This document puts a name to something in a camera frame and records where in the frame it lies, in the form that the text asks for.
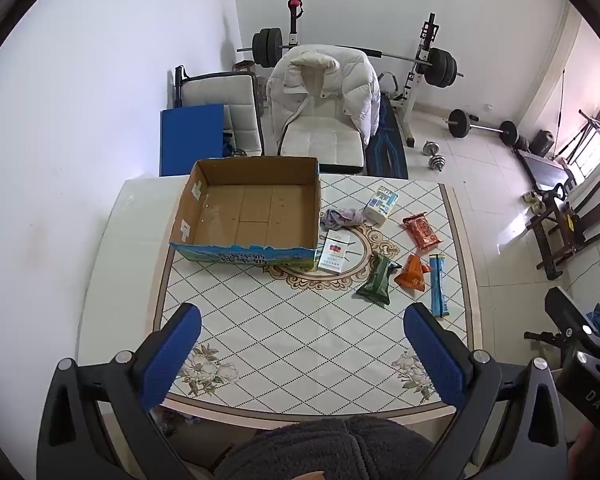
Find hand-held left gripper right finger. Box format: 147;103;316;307
403;302;566;480

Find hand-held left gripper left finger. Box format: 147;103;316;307
36;303;202;480

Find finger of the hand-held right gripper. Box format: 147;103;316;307
524;330;581;350
545;286;599;347

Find long blue packet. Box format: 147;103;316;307
428;254;452;319

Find orange snack packet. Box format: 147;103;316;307
395;255;431;292

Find green snack packet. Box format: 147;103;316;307
356;252;402;306

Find red snack packet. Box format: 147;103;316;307
402;212;441;251

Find white cigarette pack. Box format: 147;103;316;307
317;232;352;274

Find white blue tissue pack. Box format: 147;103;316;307
363;183;400;226

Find cardboard box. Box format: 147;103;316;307
169;156;322;272

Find purple cloth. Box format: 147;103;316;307
321;207;366;233

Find person's right hand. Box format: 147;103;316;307
566;419;600;480

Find black wooden chair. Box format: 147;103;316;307
525;177;600;281

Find dark wooden bench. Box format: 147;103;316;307
515;150;576;201

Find grey fleece clothing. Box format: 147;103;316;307
215;415;436;480

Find black weights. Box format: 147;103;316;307
515;130;556;157

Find chrome dumbbell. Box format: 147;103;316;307
421;141;446;172

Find short barbell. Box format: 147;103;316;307
445;109;518;146

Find dark blue weight bench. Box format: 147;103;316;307
365;92;410;179

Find blue board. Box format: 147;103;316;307
160;105;226;177

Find white padded chair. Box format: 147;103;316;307
180;72;265;157
278;110;366;173

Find white puffer jacket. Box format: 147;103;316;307
265;45;381;158

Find barbell with black plates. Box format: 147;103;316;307
236;27;465;87

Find black metal frame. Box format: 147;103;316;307
174;65;190;109

